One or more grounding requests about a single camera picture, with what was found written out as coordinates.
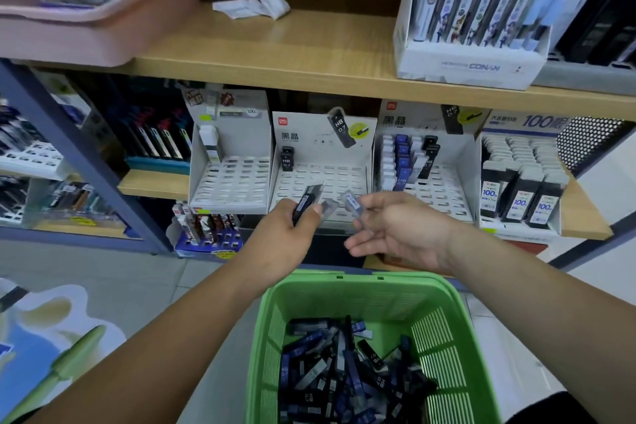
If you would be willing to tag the clear box of pens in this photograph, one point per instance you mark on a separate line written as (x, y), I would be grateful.
(74, 200)

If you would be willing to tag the person's left hand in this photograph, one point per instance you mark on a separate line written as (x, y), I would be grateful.
(276, 245)

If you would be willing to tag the white stationery display rack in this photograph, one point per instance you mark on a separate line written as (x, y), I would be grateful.
(30, 150)

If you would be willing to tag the person's black trousers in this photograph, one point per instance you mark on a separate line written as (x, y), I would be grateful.
(551, 411)

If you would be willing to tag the person's right hand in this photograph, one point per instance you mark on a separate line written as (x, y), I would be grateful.
(415, 235)

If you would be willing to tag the black pencil lead case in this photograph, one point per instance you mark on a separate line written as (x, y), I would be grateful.
(304, 200)

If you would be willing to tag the clear blue-label lead case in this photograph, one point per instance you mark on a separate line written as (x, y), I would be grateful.
(352, 201)

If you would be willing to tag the pink plastic tray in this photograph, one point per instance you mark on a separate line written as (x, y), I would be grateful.
(94, 36)

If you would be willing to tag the white display box with holes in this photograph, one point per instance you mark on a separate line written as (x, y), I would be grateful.
(233, 185)

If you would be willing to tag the group of blue white cases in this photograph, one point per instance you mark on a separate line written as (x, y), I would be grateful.
(400, 160)

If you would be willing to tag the green plastic basket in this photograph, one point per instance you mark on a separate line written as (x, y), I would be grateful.
(437, 334)

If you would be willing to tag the white display box red logo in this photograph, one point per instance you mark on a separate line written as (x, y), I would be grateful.
(447, 190)

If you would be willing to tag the pile of pencil lead cases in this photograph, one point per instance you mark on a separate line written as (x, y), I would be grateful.
(348, 379)

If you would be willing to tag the grey tray of black pens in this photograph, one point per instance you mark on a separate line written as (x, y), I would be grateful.
(596, 26)

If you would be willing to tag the colourful floor mat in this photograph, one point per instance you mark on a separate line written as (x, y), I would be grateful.
(44, 339)

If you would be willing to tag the person's left thumb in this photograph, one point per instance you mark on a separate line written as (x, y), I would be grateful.
(310, 220)

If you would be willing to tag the white pencil lead case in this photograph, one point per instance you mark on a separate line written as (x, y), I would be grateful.
(210, 140)

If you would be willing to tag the rows of grey-capped lead cases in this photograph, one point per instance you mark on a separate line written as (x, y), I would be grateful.
(521, 180)

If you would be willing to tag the teal tray of dark pens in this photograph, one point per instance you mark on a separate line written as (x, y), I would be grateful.
(154, 140)

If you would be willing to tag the clear pencil lead case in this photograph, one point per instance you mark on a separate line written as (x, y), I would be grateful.
(330, 207)

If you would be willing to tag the black lead case pair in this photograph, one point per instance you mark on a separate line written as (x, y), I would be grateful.
(430, 155)

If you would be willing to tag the white pen display box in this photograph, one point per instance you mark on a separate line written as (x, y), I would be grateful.
(462, 63)

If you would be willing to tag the person's right forearm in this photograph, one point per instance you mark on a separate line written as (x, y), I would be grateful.
(546, 304)

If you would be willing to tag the person's right thumb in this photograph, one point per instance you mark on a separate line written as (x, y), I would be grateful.
(380, 201)

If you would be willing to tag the white display box black print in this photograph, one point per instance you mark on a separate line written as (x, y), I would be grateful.
(318, 140)

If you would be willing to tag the black mesh container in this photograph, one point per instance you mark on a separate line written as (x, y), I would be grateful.
(591, 140)

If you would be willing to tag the blue metal shelf post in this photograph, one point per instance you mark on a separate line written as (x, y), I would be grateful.
(84, 160)

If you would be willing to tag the blue box of small stationery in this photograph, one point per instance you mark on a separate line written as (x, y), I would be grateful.
(208, 235)

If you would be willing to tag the white display box blue print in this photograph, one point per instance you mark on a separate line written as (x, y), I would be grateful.
(516, 123)

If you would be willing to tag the person's left forearm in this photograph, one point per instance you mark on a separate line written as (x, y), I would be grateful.
(159, 354)

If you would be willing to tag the black lead case in display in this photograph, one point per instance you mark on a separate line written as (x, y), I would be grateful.
(287, 159)

